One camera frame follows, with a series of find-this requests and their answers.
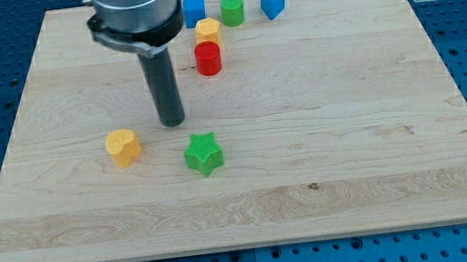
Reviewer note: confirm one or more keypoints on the yellow hexagon block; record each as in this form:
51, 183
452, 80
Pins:
208, 29

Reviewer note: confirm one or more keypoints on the blue cube block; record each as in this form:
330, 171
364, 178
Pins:
194, 11

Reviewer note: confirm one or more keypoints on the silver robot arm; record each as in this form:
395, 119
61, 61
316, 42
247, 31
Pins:
144, 27

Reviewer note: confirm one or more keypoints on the green cylinder block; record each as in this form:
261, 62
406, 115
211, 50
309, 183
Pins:
232, 12

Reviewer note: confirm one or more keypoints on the blue triangle block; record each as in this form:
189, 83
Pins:
272, 8

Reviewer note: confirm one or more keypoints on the yellow heart block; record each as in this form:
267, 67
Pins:
123, 146

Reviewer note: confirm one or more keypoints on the red cylinder block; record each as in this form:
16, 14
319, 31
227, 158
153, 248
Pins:
208, 58

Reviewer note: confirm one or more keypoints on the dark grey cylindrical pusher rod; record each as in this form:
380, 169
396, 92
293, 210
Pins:
159, 75

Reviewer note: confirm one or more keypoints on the green star block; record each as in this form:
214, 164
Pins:
203, 154

